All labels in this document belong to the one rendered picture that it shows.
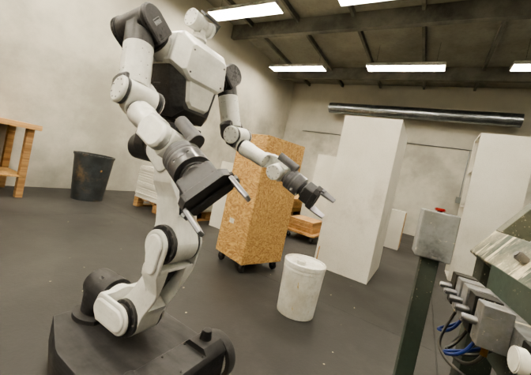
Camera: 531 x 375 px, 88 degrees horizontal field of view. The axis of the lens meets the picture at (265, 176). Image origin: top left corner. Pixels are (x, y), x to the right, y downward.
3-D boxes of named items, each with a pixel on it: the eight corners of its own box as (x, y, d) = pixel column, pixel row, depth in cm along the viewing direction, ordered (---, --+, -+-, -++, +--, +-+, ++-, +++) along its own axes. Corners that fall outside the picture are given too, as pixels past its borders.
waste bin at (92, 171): (95, 194, 437) (103, 155, 436) (114, 202, 411) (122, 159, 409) (57, 193, 392) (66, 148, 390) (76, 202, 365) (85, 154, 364)
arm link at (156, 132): (150, 151, 60) (129, 126, 68) (179, 166, 68) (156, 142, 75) (168, 127, 60) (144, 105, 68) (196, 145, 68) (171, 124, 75)
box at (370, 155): (334, 252, 395) (361, 133, 392) (378, 267, 365) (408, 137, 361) (312, 264, 318) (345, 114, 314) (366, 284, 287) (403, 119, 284)
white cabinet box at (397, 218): (369, 238, 582) (376, 204, 580) (399, 247, 553) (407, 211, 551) (365, 240, 543) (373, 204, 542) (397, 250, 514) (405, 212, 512)
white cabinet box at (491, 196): (444, 271, 428) (474, 141, 424) (491, 285, 399) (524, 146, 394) (447, 279, 376) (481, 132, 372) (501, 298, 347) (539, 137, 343)
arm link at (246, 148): (251, 165, 117) (218, 144, 124) (261, 165, 127) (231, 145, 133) (262, 143, 115) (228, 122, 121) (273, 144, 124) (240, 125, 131)
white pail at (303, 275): (286, 295, 221) (299, 238, 220) (321, 312, 206) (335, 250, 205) (266, 308, 194) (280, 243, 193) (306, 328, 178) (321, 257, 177)
